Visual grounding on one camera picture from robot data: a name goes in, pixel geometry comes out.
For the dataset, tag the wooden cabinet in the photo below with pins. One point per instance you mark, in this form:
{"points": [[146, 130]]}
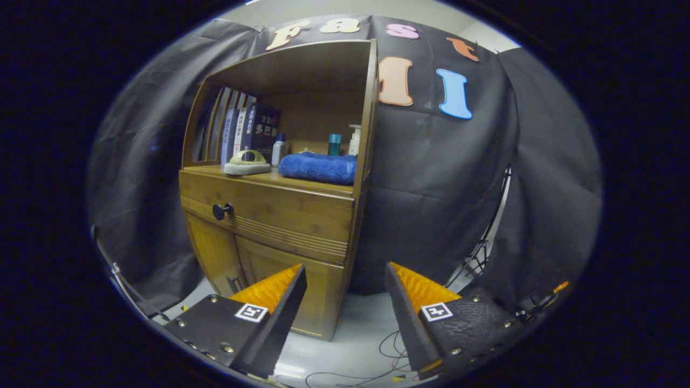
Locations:
{"points": [[302, 70]]}

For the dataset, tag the teal bottle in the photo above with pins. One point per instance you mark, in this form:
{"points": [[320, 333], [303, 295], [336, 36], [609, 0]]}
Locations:
{"points": [[335, 144]]}

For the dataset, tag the black drawer knob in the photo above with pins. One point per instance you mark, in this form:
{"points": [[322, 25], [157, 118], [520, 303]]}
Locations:
{"points": [[221, 210]]}

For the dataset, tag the black device with orange part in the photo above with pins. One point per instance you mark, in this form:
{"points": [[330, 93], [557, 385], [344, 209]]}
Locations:
{"points": [[544, 302]]}

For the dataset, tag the black tripod stand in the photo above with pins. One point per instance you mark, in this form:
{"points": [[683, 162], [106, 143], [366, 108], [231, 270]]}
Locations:
{"points": [[482, 242]]}

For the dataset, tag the blue folded towel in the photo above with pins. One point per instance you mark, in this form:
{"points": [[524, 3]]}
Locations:
{"points": [[318, 168]]}

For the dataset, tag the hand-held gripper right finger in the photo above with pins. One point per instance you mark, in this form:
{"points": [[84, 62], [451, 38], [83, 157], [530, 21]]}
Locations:
{"points": [[407, 323]]}

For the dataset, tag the white book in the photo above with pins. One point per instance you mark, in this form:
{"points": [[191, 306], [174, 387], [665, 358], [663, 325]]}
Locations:
{"points": [[239, 132]]}

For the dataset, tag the white bottle blue cap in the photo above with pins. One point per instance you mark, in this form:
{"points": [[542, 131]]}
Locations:
{"points": [[278, 151]]}

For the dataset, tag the wooden countertop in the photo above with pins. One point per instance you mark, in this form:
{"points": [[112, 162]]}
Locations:
{"points": [[312, 187]]}

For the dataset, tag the wooden cabinet door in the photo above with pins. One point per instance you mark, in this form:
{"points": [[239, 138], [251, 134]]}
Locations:
{"points": [[318, 291], [213, 253]]}

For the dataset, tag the white pump bottle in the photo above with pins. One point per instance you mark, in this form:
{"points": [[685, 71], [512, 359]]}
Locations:
{"points": [[354, 141]]}

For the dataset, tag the dark blue book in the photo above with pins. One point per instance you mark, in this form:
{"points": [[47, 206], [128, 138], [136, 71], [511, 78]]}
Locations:
{"points": [[261, 132]]}

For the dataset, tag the pale blue book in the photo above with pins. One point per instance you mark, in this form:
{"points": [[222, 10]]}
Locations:
{"points": [[227, 134]]}

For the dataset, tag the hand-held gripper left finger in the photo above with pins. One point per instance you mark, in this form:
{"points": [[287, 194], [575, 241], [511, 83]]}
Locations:
{"points": [[283, 323]]}

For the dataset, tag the wooden drawer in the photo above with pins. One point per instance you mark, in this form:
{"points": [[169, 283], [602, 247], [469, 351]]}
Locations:
{"points": [[291, 210]]}

